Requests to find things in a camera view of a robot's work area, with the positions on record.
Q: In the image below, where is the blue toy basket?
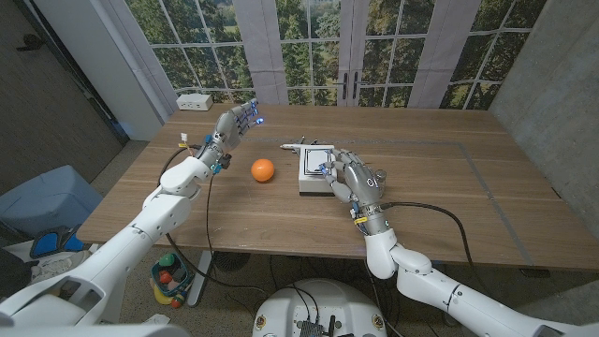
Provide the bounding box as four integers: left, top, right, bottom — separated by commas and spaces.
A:
150, 252, 196, 309

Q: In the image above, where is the white grey sneaker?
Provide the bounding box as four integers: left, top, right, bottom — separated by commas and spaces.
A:
27, 250, 93, 285

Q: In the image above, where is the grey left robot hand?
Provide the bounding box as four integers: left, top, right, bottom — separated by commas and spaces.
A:
201, 98, 266, 175

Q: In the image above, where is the yellow toy banana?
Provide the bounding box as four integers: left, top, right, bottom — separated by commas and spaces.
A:
153, 283, 175, 306

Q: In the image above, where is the printed window backdrop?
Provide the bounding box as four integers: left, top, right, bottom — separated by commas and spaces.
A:
100, 0, 548, 111

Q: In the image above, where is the white paper sheet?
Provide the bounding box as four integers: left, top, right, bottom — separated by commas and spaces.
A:
142, 313, 172, 327

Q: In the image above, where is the white power strip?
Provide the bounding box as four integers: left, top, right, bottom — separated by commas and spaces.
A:
175, 93, 214, 112

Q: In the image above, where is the white robot torso base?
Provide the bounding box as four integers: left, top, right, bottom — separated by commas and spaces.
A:
251, 277, 388, 337

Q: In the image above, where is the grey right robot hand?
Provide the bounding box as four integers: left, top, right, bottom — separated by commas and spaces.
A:
319, 148, 392, 236

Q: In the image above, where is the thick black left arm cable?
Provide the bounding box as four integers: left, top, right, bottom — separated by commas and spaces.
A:
157, 144, 270, 296

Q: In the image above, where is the white toy airplane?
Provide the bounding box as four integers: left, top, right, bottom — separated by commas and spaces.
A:
279, 136, 324, 154

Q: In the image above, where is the orange fruit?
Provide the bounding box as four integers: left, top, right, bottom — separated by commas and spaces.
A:
250, 157, 276, 183

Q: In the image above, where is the white box with black frame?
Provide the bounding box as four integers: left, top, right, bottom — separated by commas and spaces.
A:
298, 143, 338, 197

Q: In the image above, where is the grey blue storage bin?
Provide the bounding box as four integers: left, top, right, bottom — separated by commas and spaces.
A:
0, 164, 104, 238

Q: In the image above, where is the black door handle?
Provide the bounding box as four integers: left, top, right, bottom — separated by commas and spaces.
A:
16, 33, 46, 52

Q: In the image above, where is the black round fan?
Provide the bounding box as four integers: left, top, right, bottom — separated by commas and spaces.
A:
213, 251, 252, 272

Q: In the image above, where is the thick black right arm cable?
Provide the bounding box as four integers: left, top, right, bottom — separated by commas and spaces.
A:
379, 200, 475, 268

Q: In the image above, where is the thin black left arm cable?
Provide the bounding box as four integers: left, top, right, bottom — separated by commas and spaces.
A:
204, 172, 216, 256

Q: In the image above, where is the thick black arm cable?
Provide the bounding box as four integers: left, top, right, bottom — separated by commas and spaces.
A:
157, 144, 270, 296
379, 200, 475, 268

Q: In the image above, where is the white table leg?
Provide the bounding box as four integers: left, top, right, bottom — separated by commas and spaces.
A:
186, 250, 215, 309

